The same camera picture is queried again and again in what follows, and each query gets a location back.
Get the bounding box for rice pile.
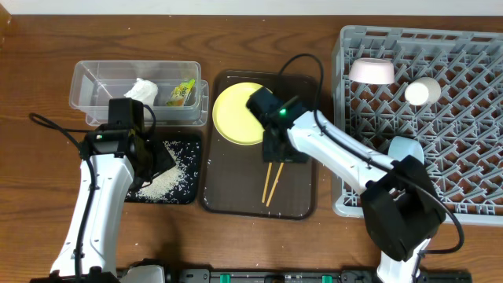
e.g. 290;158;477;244
136;141;189;204

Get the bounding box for wooden chopstick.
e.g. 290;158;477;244
262;163;273;203
265;163;285;207

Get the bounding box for yellow plate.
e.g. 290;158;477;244
212;82;264;145

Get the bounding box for white napkin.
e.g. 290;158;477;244
124;78;159;108

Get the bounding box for green snack wrapper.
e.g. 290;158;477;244
166;79;196;106

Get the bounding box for pink bowl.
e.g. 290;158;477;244
348;57;395;85

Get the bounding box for light blue bowl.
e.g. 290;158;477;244
388;137;424;163

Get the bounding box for white cup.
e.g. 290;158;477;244
405;77;442;106

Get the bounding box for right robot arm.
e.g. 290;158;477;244
245;87;446;282

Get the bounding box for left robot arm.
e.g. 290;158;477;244
29;98;175;282

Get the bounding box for grey dishwasher rack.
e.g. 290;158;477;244
332;25;502;226

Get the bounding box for black plastic tray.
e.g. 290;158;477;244
125;132;202;204

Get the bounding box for brown serving tray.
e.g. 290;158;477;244
202;70;316;220

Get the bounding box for clear plastic bin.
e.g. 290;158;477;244
69;61;209;127

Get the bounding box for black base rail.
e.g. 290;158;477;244
117;268;472;283

